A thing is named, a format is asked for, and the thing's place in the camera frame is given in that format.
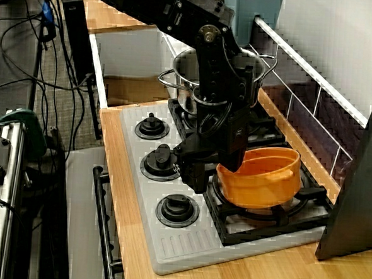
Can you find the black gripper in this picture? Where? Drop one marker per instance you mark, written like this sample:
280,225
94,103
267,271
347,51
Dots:
209,147

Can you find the orange plastic pot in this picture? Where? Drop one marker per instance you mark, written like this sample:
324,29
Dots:
265,185

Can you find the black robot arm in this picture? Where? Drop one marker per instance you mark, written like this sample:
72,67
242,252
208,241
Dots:
168,9

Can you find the black stove knob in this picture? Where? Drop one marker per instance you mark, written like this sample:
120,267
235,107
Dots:
151,128
159,161
177,210

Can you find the black burner grate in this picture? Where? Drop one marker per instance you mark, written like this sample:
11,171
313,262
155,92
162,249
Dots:
309,193
175,108

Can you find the grey stove top panel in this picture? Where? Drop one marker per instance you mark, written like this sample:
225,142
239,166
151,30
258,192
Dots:
179,246

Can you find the stainless steel cooking pot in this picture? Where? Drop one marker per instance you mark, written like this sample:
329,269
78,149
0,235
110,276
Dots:
184,66

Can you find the brown cardboard sheet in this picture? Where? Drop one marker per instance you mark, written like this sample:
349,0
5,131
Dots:
129,91

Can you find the dark tiled backsplash panel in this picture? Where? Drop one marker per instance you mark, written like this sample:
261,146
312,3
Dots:
326,122

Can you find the wooden stove countertop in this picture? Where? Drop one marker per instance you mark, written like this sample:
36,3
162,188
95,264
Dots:
275,277

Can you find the white toy sink basin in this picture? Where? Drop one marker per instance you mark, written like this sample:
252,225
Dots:
131,54

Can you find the white toy oven cabinet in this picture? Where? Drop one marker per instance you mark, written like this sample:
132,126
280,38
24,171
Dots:
81,202

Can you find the black side board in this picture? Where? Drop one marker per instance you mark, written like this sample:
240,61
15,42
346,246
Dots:
360,188

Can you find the light wooden side counter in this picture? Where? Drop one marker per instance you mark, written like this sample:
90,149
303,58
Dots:
102,17

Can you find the green bar clamp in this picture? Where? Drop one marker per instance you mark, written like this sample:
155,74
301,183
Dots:
31,130

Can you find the black computer tower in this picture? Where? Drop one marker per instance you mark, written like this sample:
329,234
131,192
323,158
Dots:
75,38

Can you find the black stand pole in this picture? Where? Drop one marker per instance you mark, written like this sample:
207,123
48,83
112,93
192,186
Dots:
34,83

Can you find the aluminium frame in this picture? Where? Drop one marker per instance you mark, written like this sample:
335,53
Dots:
8,198

